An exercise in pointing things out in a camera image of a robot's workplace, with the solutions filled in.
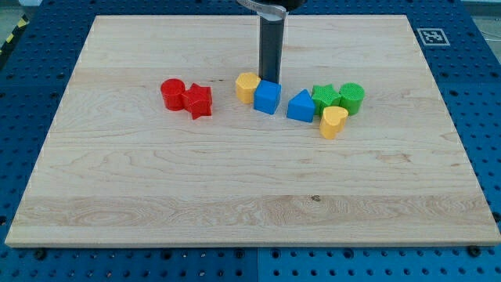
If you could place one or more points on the white fiducial marker tag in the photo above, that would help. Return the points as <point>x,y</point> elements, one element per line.
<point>433,37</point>

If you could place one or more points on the green star block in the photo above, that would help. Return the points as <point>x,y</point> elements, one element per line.
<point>324,96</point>

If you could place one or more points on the blue triangle block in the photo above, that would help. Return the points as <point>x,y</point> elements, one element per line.
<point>301,107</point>

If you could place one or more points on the red cylinder block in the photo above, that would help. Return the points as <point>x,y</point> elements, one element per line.
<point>172,90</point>

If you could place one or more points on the green cylinder block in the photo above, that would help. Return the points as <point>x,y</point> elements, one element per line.
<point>352,95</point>

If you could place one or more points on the metal hose clamp band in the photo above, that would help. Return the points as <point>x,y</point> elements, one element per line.
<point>270,12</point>

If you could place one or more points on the light wooden board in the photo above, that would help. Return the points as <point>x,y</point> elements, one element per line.
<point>120,170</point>

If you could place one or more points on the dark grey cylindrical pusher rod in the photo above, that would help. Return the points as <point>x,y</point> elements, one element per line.
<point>270,49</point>

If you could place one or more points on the yellow hexagon block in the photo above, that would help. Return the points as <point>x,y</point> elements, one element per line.
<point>246,84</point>

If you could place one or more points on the yellow black hazard tape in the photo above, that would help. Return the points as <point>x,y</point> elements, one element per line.
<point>14,36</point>

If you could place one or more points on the blue cube block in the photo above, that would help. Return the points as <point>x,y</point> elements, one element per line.
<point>267,97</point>

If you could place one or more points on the red star block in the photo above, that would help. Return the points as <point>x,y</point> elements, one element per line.
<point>198,100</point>

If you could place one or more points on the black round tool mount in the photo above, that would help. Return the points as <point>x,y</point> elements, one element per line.
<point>289,5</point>

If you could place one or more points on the yellow heart block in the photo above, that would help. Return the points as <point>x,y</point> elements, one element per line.
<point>332,121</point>

